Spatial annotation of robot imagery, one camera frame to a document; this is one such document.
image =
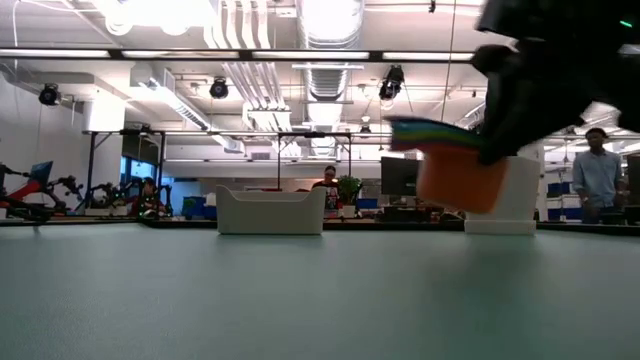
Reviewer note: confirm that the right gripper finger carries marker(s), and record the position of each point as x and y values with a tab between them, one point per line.
505	140

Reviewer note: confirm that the red measuring cup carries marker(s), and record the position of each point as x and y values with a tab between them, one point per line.
450	180

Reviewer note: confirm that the green measuring cup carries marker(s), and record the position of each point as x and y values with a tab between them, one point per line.
425	134

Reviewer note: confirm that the teal measuring cup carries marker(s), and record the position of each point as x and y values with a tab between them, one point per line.
420	128

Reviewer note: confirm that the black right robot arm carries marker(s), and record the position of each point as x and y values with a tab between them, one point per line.
560	22

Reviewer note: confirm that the white plastic basket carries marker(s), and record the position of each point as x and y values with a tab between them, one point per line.
270	215

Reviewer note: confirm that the white hexagonal plant pot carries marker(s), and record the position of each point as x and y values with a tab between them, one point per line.
522	200

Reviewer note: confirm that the standing person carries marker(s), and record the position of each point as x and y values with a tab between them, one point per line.
597	175

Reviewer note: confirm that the black computer monitor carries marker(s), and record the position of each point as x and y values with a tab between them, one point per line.
400	176

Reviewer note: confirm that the black ceiling spotlight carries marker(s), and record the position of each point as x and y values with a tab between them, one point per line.
391	85
50	95
219	88

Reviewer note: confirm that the leafy green potted plant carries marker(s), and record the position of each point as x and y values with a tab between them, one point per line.
349	189

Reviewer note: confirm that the overhead light bar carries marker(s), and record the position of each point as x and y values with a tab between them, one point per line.
310	55

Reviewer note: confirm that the seated person near robots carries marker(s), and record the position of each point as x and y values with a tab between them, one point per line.
149	197

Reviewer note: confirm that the background robot arms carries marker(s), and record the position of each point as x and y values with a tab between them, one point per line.
30	192

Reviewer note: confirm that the seated person facing camera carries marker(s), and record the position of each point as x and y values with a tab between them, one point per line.
330	192

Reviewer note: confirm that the silver ventilation duct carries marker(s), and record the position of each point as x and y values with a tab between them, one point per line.
330	30

